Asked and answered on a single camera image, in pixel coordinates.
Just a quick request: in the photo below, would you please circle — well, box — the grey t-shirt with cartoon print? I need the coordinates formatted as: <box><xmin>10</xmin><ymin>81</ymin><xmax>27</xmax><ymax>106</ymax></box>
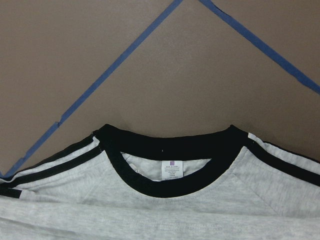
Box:
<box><xmin>0</xmin><ymin>124</ymin><xmax>320</xmax><ymax>240</ymax></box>

